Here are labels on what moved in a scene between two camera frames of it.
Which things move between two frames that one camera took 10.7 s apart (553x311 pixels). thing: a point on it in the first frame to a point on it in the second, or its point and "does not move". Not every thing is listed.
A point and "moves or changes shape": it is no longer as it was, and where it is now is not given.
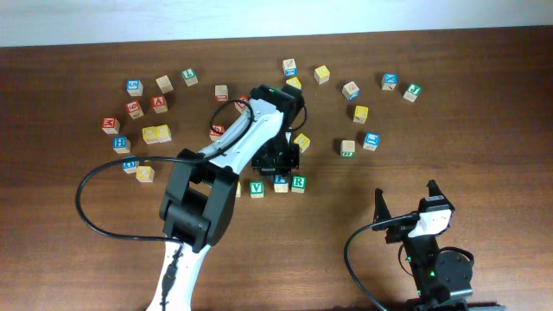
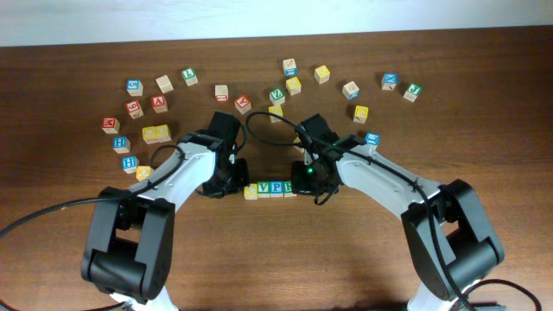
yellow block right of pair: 162,133 does not move
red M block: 111,125 does not move
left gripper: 275,160 to 231,180
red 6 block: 135,109 does not move
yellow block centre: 304,142 does not move
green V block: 257,189 moves or changes shape
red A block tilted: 240,105 does not move
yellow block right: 360,114 does not move
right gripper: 402,231 to 308,180
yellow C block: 238,191 moves or changes shape
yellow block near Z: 294,82 does not move
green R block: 299,183 moves or changes shape
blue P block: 281,184 moves or changes shape
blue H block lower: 130,167 does not move
